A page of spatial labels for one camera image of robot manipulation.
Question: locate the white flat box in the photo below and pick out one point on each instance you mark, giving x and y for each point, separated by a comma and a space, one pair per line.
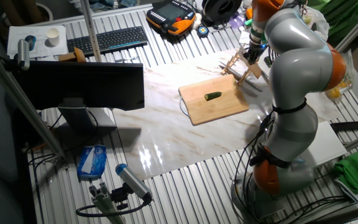
325, 143

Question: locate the silver camera on pole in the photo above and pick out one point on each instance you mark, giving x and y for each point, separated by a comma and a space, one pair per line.
23, 54

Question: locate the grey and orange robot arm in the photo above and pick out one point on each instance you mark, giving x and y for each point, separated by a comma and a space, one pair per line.
300, 62

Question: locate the aluminium profile stub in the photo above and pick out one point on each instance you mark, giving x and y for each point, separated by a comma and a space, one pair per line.
102, 202

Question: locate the black computer monitor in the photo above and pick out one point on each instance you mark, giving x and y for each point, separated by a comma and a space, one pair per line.
79, 85

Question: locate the green cloth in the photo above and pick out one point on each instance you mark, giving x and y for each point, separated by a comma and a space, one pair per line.
356, 171

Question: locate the white round bin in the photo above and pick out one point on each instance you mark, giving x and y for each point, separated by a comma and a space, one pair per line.
47, 11

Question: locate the black keyboard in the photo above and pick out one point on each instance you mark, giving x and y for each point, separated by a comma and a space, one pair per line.
107, 40

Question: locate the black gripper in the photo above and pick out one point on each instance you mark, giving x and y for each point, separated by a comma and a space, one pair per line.
255, 53

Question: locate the wooden peg knife rack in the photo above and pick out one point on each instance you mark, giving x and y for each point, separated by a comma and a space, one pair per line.
243, 77

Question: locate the white plastic bag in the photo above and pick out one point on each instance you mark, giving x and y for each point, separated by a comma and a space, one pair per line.
320, 25

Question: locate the blue tissue pack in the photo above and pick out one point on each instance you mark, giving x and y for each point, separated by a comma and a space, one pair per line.
92, 161

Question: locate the orange and black teach pendant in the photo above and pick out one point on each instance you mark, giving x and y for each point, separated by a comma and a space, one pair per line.
172, 15

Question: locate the white rounded toy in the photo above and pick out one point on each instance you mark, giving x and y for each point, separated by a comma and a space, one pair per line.
197, 21

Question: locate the purple plastic bag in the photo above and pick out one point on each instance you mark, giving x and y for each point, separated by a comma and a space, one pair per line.
236, 21

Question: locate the upright aluminium post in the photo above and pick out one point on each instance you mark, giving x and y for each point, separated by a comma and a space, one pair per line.
90, 31

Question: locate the pointed steel kitchen knife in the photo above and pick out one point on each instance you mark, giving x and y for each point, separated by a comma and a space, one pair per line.
250, 84

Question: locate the black flat bar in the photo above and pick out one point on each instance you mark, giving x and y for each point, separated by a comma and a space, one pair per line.
353, 125

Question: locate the brown cardboard piece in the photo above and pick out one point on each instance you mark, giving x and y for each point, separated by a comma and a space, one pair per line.
73, 55

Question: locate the white paper sheet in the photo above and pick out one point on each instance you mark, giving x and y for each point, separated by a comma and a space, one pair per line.
39, 49

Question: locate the slanted aluminium frame bar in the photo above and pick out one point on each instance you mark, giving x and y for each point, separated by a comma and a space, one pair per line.
22, 99

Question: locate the green wrist mount plate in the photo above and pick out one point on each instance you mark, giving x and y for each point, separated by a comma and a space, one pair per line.
248, 22

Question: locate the dark blue mouse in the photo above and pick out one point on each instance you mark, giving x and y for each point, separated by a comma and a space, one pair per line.
31, 42

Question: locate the long aluminium bar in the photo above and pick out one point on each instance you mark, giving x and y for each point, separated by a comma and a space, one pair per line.
357, 28

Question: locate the silver camera with blue cap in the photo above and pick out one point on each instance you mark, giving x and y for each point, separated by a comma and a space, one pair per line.
134, 182

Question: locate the green curtain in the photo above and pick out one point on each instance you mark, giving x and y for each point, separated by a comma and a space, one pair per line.
350, 15

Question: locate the dark green cucumber piece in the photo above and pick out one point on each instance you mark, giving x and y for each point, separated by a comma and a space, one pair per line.
213, 96

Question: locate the white paper cup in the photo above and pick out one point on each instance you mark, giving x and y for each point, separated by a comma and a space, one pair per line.
53, 37

